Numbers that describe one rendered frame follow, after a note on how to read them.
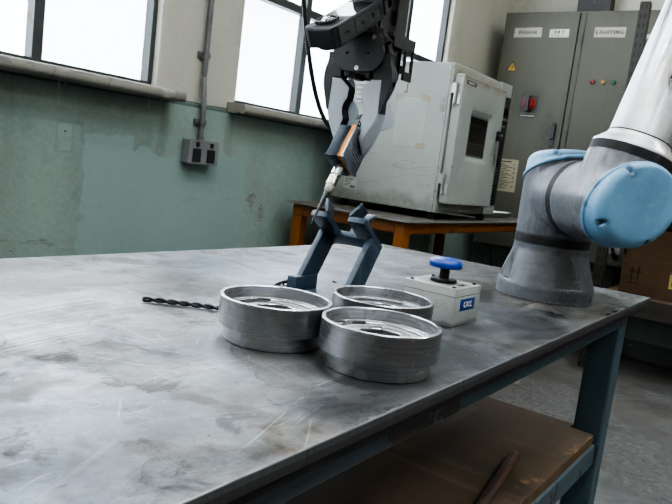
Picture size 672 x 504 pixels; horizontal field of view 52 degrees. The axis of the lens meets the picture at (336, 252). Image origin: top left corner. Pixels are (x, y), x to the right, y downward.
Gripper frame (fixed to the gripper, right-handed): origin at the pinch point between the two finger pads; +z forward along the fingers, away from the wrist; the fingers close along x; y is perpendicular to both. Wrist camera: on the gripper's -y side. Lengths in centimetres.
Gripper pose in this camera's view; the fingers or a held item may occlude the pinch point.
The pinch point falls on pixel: (350, 142)
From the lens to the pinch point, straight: 87.1
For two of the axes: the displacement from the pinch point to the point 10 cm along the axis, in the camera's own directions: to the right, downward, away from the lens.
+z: -1.2, 9.8, 1.3
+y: 5.3, -0.4, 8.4
